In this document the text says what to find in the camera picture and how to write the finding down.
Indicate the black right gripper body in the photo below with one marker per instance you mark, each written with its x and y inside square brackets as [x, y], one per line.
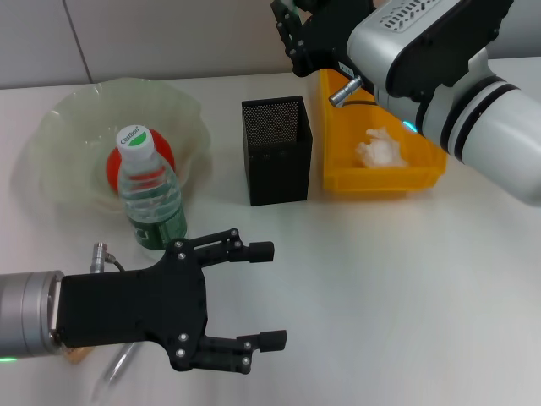
[325, 42]

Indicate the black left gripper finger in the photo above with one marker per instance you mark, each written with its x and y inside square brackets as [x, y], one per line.
[262, 250]
[272, 340]

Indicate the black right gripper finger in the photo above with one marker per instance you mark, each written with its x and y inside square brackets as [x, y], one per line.
[308, 4]
[291, 38]

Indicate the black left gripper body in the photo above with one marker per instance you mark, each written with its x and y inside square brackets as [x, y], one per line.
[135, 304]

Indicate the clear water bottle green label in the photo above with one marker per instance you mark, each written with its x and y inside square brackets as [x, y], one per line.
[156, 211]

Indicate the white paper ball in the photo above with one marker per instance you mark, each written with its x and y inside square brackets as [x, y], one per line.
[380, 150]

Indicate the red-orange toy orange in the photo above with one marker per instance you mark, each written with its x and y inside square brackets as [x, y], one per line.
[162, 146]

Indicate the silver clear pen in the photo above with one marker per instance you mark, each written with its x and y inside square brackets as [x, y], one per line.
[118, 365]

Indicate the tan eraser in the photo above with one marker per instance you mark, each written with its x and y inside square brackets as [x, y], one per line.
[76, 356]

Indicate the black mesh pen holder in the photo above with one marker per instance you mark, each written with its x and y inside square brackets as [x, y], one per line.
[279, 169]

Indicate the pale green glass fruit plate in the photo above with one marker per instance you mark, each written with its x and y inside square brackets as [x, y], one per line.
[72, 127]

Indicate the yellow plastic bin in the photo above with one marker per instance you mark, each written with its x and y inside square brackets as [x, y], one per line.
[380, 175]

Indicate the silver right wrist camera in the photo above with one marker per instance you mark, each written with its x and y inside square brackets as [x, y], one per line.
[380, 38]

